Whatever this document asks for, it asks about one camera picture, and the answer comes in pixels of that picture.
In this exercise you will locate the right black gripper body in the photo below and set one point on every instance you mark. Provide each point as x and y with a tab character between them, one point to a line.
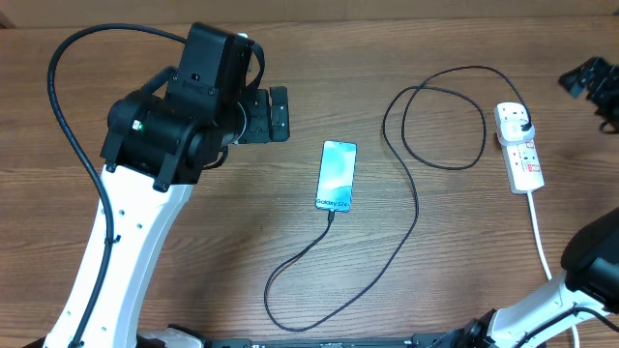
604	94

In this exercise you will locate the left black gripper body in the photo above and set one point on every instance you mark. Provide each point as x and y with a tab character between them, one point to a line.
257	120

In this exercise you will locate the blue Samsung Galaxy smartphone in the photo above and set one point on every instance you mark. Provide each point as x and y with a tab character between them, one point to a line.
336	176

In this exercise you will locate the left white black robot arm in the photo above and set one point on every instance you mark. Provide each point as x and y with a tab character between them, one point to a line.
160	139

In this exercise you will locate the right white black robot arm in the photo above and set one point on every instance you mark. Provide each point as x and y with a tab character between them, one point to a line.
587	287

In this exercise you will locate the white USB charger plug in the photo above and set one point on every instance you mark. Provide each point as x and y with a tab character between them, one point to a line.
511	133

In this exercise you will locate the white power extension strip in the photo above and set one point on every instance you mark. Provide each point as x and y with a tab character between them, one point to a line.
522	161

